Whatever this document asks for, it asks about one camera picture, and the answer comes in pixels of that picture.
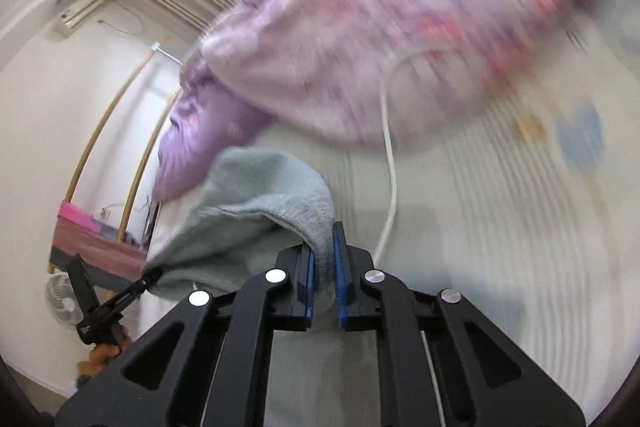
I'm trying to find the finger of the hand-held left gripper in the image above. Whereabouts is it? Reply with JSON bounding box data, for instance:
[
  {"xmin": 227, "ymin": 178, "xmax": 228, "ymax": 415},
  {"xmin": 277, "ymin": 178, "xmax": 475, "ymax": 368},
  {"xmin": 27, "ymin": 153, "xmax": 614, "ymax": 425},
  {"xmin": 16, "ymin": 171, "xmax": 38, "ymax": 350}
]
[
  {"xmin": 67, "ymin": 253, "xmax": 99, "ymax": 314},
  {"xmin": 99, "ymin": 267, "xmax": 164, "ymax": 324}
]

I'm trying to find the white electric fan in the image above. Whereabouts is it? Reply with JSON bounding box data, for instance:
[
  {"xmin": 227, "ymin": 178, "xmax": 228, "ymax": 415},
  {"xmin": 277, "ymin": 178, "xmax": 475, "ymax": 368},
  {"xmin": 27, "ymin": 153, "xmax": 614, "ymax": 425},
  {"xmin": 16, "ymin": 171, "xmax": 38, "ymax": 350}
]
[{"xmin": 46, "ymin": 271, "xmax": 85, "ymax": 334}]

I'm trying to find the person's left hand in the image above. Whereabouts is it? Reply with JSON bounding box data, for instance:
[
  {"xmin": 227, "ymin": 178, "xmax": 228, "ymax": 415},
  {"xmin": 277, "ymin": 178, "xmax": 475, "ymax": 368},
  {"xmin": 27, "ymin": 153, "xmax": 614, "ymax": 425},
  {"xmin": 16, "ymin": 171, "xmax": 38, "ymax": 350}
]
[{"xmin": 88, "ymin": 328, "xmax": 134, "ymax": 374}]

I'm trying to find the pink floral quilt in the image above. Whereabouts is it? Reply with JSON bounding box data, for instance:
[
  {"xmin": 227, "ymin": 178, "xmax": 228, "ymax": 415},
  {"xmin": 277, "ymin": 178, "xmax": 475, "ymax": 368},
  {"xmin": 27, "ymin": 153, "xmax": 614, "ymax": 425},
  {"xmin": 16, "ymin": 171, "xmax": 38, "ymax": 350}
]
[{"xmin": 199, "ymin": 0, "xmax": 618, "ymax": 154}]

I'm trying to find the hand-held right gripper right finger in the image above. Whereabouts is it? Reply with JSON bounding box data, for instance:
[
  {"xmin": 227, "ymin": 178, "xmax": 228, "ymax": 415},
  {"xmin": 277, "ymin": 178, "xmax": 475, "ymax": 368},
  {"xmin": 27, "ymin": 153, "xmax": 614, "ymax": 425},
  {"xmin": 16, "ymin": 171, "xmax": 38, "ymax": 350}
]
[{"xmin": 333, "ymin": 221, "xmax": 587, "ymax": 427}]

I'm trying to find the white air conditioner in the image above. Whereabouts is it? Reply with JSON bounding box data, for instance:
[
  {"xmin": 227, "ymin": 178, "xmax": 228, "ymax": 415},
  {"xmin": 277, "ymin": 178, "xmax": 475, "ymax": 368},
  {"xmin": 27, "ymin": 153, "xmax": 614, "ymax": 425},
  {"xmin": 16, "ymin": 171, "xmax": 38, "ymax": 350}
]
[{"xmin": 54, "ymin": 0, "xmax": 117, "ymax": 42}]

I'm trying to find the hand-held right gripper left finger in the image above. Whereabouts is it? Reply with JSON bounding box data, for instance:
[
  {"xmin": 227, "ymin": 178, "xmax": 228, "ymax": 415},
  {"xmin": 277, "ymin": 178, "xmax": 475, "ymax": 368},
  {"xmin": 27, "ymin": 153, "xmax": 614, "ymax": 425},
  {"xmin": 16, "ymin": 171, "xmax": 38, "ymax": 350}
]
[{"xmin": 54, "ymin": 246, "xmax": 317, "ymax": 427}]

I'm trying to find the wooden pole rack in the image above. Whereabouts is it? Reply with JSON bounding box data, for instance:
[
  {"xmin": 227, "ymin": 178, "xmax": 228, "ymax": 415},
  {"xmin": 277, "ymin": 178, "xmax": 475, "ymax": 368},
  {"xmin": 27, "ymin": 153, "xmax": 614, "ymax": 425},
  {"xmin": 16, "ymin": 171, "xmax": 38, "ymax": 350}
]
[{"xmin": 64, "ymin": 36, "xmax": 183, "ymax": 253}]

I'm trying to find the pale printed bed sheet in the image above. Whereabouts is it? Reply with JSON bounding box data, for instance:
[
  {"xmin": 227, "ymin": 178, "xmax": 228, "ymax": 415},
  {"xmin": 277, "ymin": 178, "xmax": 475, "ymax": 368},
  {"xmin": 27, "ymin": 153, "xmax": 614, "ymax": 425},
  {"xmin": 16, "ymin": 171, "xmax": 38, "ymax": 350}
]
[{"xmin": 137, "ymin": 0, "xmax": 640, "ymax": 427}]

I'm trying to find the white cable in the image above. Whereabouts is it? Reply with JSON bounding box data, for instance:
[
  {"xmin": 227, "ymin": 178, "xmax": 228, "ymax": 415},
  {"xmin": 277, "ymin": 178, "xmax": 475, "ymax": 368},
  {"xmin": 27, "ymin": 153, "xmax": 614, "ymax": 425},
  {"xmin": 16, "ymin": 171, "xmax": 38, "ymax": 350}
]
[{"xmin": 371, "ymin": 46, "xmax": 453, "ymax": 427}]

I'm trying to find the purple pillow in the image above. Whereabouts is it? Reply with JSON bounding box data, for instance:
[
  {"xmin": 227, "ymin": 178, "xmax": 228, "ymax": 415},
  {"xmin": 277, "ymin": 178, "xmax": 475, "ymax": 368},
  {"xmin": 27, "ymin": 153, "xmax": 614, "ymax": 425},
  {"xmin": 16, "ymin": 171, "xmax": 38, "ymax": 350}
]
[{"xmin": 151, "ymin": 59, "xmax": 275, "ymax": 204}]

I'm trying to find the grey knit garment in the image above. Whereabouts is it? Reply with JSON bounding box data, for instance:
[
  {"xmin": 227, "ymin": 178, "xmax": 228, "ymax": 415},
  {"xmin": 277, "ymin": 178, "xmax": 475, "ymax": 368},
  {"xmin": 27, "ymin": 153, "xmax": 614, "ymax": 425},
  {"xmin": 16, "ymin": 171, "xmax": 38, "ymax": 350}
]
[{"xmin": 142, "ymin": 146, "xmax": 336, "ymax": 314}]

